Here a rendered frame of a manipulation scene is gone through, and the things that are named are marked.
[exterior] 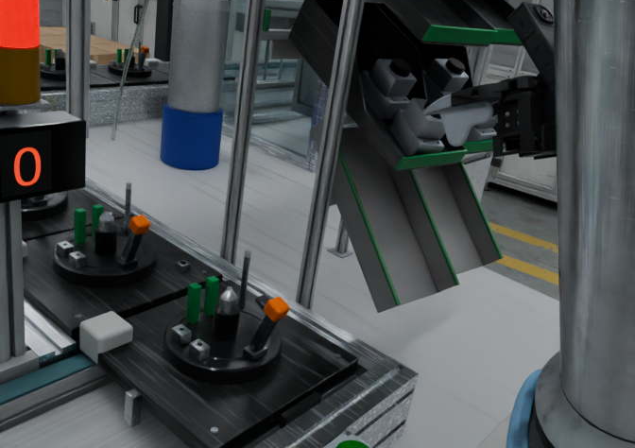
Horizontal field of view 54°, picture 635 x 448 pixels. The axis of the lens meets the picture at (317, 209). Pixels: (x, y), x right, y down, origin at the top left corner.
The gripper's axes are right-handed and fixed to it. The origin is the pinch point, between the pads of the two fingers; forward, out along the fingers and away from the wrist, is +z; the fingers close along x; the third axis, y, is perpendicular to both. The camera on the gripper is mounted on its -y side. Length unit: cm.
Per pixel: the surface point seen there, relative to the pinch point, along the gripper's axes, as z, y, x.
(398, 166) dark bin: 4.8, 6.9, -5.8
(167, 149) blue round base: 101, -8, -3
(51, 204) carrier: 52, 9, -39
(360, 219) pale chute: 13.4, 13.3, -5.6
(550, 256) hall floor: 183, 32, 256
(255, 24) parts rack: 22.3, -14.8, -16.4
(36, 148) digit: 7.1, 6.4, -47.2
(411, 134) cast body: 5.7, 2.5, -2.6
